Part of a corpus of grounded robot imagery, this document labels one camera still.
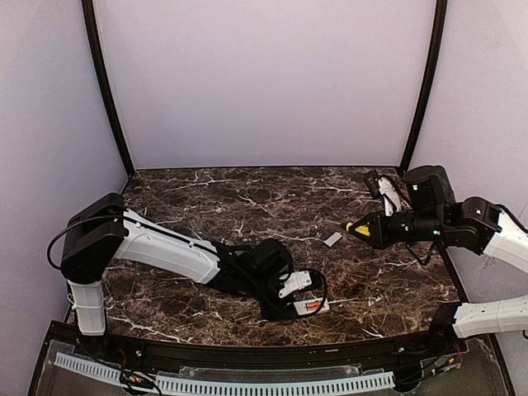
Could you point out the white remote control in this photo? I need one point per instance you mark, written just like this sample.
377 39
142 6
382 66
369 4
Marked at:
300 310

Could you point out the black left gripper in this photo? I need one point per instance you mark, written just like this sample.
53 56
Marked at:
273 309

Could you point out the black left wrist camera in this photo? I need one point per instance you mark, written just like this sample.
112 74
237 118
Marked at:
303 280

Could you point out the yellow handled screwdriver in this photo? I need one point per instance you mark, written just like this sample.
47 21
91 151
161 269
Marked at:
355 228

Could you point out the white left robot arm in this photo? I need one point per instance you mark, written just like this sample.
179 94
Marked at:
106 230

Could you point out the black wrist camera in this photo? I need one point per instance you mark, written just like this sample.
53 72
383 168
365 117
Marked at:
383 188
303 280

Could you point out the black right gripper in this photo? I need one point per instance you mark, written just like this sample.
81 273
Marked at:
379 228

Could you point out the white battery cover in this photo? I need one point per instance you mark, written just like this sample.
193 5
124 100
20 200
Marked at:
333 239

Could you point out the black right frame post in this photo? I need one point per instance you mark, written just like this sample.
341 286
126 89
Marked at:
434 48

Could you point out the orange battery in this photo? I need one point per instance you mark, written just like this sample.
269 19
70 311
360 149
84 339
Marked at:
312 306

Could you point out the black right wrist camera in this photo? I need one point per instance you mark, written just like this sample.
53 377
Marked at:
383 188

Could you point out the black frame post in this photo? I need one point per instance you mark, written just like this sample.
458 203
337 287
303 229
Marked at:
434 48
94 41

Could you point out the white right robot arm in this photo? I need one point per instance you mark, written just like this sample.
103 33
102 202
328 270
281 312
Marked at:
481 227

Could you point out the black front table rail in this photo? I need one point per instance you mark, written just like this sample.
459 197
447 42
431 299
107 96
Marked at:
397 353

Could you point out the white slotted cable duct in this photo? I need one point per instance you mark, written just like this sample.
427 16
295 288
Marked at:
339 380

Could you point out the black left frame post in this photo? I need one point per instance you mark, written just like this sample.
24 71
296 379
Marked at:
94 41

